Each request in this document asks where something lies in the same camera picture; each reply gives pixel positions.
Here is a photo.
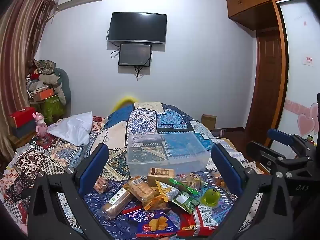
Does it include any wooden overhead cabinet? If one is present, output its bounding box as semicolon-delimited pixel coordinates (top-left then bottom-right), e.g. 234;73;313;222
226;0;304;30

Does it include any fried golden snack packet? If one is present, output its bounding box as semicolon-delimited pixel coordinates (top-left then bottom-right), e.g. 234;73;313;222
207;170;227;188

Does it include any brown sandwich biscuit packet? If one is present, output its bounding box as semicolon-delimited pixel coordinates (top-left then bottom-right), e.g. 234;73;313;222
147;167;176;187

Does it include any pink toy figure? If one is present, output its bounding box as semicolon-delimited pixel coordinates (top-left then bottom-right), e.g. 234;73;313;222
33;112;48;140

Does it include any orange snack packet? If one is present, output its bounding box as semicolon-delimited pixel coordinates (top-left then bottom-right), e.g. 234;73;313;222
142;180;181;210

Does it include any red checkered patterned blanket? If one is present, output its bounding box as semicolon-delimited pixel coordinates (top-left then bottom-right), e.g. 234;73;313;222
0;116;105;230

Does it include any striped brown curtain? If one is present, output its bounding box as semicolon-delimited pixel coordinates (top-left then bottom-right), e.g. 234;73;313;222
0;0;54;160

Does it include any large black wall television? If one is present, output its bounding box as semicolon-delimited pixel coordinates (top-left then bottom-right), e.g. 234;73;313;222
107;12;168;45

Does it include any blue patchwork blanket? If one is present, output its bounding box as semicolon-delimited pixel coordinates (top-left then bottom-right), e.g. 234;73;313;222
67;102;260;180

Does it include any white pillow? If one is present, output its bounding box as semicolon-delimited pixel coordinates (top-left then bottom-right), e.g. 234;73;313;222
47;111;93;146

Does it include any small black wall monitor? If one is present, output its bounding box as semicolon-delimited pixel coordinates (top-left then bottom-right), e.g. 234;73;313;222
118;43;153;67

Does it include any clear plastic storage container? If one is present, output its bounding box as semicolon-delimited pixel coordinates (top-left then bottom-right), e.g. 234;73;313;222
126;132;211;178

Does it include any long brown cake packet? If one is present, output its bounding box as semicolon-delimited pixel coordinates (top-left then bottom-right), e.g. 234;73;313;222
101;187;134;219

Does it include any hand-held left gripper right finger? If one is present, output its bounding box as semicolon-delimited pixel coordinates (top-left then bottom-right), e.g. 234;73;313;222
211;144;293;240

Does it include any blue potato chip packet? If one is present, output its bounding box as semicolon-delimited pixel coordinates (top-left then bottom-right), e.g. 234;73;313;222
125;210;181;238

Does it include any small cardboard box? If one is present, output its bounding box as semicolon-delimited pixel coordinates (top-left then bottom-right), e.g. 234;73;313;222
201;114;217;130

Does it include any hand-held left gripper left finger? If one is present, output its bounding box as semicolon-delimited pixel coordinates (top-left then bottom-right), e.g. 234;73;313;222
27;144;110;240

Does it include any black monitor cable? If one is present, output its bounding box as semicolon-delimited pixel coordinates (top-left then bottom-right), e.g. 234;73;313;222
134;65;145;81

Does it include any grey box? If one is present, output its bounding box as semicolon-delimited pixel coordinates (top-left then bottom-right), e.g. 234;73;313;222
11;121;37;138

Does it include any floral dark cloth bundle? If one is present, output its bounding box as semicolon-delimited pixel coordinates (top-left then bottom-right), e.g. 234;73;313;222
32;59;57;75

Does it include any orange cardboard box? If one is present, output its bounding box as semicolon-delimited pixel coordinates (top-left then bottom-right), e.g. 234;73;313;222
29;88;55;102

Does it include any red box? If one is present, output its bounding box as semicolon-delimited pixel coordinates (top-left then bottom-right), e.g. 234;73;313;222
9;107;37;128

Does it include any clear bread packet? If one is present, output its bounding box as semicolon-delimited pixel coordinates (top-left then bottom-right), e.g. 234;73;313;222
175;172;203;190

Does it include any grey-blue plush cushion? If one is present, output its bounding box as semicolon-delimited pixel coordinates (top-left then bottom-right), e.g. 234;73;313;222
54;67;72;105

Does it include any green jelly cup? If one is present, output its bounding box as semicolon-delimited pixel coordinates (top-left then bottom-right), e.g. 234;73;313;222
199;188;221;208

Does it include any small brown snack packet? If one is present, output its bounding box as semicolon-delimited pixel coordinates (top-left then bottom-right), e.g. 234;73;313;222
94;176;110;194

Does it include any yellow plush object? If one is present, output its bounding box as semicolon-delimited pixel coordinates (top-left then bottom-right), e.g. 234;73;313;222
111;95;139;112

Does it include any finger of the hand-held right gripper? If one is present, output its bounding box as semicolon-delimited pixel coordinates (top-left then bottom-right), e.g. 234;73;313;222
246;141;296;178
266;129;312;153

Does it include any red snack packet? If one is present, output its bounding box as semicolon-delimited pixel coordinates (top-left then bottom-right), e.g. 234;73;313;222
179;202;221;238

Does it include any brown wooden door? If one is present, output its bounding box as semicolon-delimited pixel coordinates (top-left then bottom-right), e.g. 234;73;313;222
245;29;284;133

